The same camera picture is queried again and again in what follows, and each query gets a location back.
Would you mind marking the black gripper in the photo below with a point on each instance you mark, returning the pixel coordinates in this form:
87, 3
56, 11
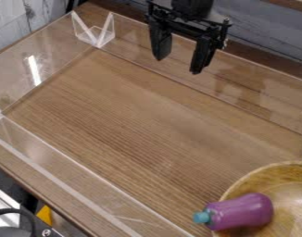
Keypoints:
190, 18

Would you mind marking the clear acrylic front wall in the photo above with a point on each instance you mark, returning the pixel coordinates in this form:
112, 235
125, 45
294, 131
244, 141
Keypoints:
88, 161

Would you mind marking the clear acrylic corner bracket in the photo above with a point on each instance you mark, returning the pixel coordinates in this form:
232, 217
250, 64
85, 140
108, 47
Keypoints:
96, 36

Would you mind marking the brown wooden bowl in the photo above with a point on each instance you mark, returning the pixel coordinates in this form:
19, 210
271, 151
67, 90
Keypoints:
278, 181

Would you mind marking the purple toy eggplant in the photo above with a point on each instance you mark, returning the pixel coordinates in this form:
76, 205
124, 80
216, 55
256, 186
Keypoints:
246, 211

